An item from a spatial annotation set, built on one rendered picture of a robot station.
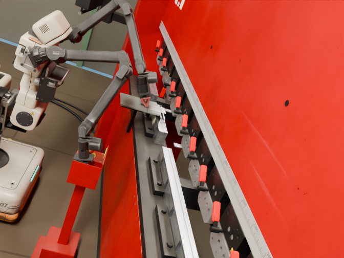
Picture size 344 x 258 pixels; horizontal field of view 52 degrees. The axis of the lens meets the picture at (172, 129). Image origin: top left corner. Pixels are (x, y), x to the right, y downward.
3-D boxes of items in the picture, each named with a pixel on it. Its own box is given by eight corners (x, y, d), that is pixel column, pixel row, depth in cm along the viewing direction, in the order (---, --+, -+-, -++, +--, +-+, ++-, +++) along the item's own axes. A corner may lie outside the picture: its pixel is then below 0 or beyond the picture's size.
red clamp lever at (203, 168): (201, 163, 130) (198, 189, 127) (211, 166, 132) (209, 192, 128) (199, 165, 132) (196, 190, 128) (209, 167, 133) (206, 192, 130)
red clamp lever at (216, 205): (214, 200, 113) (211, 231, 110) (225, 202, 115) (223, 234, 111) (211, 200, 115) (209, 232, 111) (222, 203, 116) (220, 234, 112)
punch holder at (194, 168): (187, 167, 154) (202, 135, 147) (205, 171, 156) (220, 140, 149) (194, 189, 141) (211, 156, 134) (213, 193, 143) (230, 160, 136)
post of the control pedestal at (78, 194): (59, 236, 230) (80, 171, 207) (68, 238, 232) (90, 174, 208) (57, 242, 225) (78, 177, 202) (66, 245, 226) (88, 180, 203)
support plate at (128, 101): (120, 93, 239) (120, 92, 239) (156, 104, 247) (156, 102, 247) (120, 105, 224) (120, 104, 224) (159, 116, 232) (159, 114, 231)
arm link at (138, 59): (124, 9, 230) (120, 4, 220) (132, 7, 230) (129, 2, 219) (139, 74, 231) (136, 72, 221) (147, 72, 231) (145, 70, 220)
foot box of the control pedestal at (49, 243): (40, 236, 240) (43, 223, 234) (76, 245, 244) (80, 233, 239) (29, 259, 222) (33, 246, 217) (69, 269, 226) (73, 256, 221)
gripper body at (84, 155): (92, 163, 191) (91, 151, 188) (72, 162, 191) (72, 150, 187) (94, 156, 197) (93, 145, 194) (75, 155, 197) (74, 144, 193)
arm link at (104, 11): (123, -6, 230) (119, -11, 220) (135, 12, 230) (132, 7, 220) (68, 35, 234) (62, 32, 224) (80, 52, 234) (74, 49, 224)
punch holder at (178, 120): (174, 122, 188) (186, 94, 181) (189, 126, 190) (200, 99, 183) (178, 136, 175) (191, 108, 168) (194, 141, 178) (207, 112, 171)
